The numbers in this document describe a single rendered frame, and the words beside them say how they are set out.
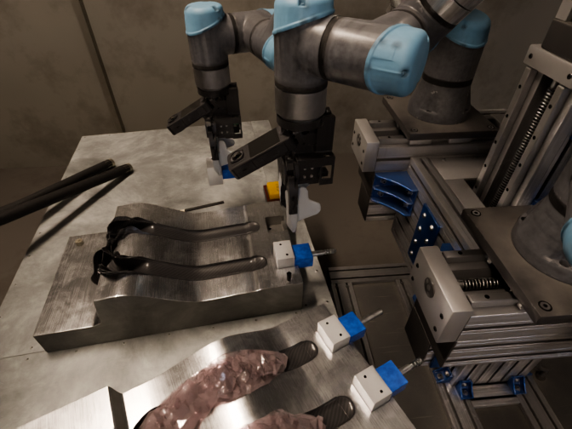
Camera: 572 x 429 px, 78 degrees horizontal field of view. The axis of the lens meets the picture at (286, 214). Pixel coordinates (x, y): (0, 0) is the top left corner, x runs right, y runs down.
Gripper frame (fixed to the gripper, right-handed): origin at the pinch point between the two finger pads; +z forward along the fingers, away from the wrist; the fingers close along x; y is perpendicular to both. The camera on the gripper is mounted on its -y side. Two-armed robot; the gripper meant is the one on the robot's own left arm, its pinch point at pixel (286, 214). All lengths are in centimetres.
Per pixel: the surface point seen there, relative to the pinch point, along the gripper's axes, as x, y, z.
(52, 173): 190, -133, 102
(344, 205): 114, 61, 101
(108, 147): 71, -50, 21
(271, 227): 12.4, -1.0, 14.7
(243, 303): -7.1, -10.0, 15.5
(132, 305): -7.1, -29.4, 10.6
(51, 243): 24, -56, 21
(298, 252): -0.3, 2.6, 10.6
